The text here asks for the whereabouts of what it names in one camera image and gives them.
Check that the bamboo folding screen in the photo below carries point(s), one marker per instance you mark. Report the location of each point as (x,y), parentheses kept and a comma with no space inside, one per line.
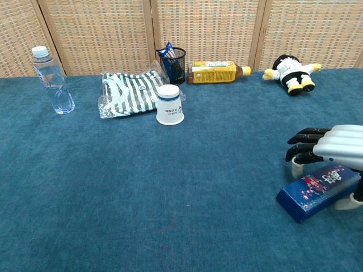
(99,34)

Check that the striped shirt in plastic bag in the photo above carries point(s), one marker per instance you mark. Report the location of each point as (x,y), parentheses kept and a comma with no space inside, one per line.
(130,93)

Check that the yellow-labelled tea bottle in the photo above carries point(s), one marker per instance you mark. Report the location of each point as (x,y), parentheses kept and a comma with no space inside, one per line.
(215,75)

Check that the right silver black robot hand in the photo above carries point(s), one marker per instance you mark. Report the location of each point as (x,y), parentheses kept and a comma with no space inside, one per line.
(343,144)

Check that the blue carpet table cover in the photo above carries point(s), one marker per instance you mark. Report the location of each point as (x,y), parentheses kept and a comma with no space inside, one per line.
(141,198)

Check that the clear plastic water bottle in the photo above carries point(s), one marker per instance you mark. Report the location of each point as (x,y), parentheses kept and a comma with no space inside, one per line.
(55,85)

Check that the black white plush doll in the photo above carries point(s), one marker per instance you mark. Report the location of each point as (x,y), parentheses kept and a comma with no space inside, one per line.
(292,71)

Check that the blue snack packet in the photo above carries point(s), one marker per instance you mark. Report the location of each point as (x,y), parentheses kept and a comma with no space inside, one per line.
(167,54)

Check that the black mesh pen holder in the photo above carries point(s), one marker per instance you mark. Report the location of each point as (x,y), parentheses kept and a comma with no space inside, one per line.
(177,71)

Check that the white paper cup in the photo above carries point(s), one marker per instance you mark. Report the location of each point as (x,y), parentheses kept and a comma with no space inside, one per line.
(169,107)

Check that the grey blue box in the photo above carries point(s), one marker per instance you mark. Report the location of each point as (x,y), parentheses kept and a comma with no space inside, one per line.
(312,195)

